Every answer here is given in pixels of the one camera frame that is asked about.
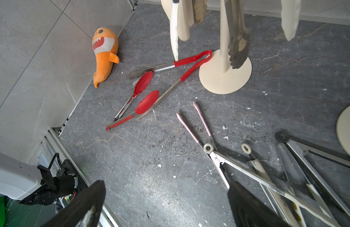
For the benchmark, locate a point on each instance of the black tip steel tongs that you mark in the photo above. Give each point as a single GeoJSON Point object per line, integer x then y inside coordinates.
{"type": "Point", "coordinates": [302, 150]}

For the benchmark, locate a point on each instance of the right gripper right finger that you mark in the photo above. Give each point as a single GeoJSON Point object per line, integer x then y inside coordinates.
{"type": "Point", "coordinates": [248, 211]}

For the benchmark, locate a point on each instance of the orange shark plush toy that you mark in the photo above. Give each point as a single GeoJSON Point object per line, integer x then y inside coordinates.
{"type": "Point", "coordinates": [105, 46]}

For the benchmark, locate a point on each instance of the red handle steel tongs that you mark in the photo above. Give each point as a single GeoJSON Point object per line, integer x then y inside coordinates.
{"type": "Point", "coordinates": [167, 73]}
{"type": "Point", "coordinates": [239, 35]}

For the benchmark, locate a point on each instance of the cream tongs yellow dots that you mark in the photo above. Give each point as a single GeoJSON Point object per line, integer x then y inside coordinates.
{"type": "Point", "coordinates": [295, 176]}

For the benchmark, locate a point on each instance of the cream utensil stand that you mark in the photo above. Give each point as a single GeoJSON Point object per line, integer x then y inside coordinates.
{"type": "Point", "coordinates": [217, 75]}
{"type": "Point", "coordinates": [343, 129]}

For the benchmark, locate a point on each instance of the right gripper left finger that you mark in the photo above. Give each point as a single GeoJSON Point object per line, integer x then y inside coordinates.
{"type": "Point", "coordinates": [84, 210]}

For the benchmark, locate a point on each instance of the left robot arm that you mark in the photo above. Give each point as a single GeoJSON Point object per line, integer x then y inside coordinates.
{"type": "Point", "coordinates": [31, 185]}

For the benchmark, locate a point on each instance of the left cream utensil stand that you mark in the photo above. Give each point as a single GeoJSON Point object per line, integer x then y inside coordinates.
{"type": "Point", "coordinates": [217, 75]}

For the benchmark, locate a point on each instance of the pink tip small tongs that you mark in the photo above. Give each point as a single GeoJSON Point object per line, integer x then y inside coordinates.
{"type": "Point", "coordinates": [199, 130]}

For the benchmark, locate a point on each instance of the wide cream handle tongs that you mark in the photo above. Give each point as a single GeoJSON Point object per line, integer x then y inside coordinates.
{"type": "Point", "coordinates": [276, 201]}

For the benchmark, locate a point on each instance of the blue handle cream tongs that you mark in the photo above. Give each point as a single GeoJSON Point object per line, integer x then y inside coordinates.
{"type": "Point", "coordinates": [181, 17]}

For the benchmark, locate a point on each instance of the right cream utensil stand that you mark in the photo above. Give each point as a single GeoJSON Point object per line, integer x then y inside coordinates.
{"type": "Point", "coordinates": [343, 129]}

